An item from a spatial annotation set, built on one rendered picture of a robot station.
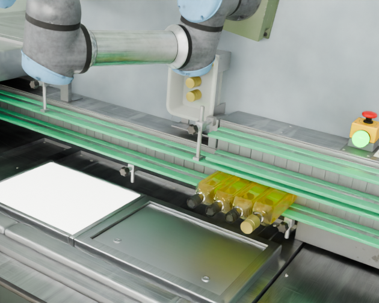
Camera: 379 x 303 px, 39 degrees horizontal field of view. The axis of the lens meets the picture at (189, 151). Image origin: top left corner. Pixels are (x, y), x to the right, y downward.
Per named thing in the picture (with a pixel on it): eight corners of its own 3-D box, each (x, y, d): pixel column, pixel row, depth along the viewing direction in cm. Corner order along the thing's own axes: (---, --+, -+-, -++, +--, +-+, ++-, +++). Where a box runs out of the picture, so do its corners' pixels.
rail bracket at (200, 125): (205, 151, 165) (183, 163, 155) (210, 100, 159) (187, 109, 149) (213, 154, 164) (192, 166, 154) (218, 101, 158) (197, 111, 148)
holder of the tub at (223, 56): (179, 121, 184) (166, 127, 178) (185, 42, 174) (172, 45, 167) (222, 133, 176) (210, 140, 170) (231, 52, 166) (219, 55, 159)
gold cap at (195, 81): (192, 74, 173) (185, 76, 170) (202, 76, 172) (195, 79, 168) (191, 85, 175) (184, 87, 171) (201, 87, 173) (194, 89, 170)
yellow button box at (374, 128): (354, 139, 153) (346, 146, 147) (359, 114, 150) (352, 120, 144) (379, 145, 149) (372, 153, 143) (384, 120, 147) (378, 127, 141)
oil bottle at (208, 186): (227, 178, 164) (191, 203, 147) (228, 162, 162) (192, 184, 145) (243, 183, 162) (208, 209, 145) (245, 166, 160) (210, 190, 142)
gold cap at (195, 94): (192, 88, 175) (186, 90, 171) (202, 89, 173) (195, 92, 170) (192, 98, 176) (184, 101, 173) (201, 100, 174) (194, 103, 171)
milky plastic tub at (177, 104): (179, 107, 182) (165, 113, 175) (184, 42, 173) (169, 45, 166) (224, 119, 174) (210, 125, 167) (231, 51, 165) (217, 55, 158)
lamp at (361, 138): (352, 143, 146) (349, 146, 143) (355, 127, 144) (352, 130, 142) (368, 147, 144) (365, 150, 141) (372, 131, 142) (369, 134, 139)
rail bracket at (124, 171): (142, 172, 183) (117, 186, 173) (142, 154, 181) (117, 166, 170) (151, 176, 181) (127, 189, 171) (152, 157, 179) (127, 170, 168)
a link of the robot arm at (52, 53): (233, 27, 141) (38, 25, 107) (218, 79, 148) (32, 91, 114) (206, 11, 148) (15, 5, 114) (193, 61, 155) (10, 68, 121)
